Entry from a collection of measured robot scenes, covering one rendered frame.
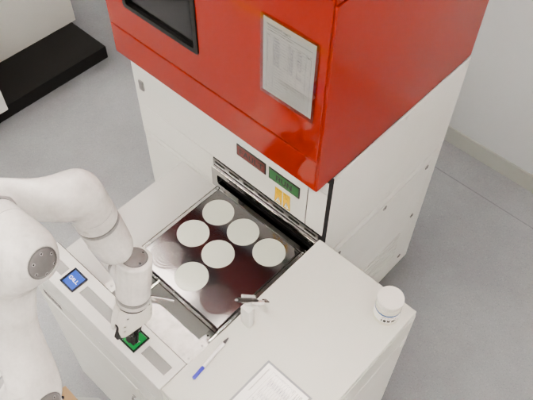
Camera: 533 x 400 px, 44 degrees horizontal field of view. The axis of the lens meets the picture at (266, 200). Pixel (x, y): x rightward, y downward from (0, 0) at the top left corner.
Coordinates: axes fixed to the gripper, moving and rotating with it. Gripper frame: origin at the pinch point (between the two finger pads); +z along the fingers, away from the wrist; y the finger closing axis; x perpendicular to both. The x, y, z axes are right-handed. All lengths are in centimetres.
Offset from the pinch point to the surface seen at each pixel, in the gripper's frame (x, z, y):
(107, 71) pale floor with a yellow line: -183, 72, -135
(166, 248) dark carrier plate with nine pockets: -18.6, 2.6, -28.8
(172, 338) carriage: 3.6, 8.3, -11.4
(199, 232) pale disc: -15.6, 0.3, -39.2
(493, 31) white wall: -8, -19, -207
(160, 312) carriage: -4.8, 7.6, -14.4
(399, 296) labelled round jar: 45, -18, -50
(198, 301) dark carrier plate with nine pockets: 1.4, 3.7, -23.0
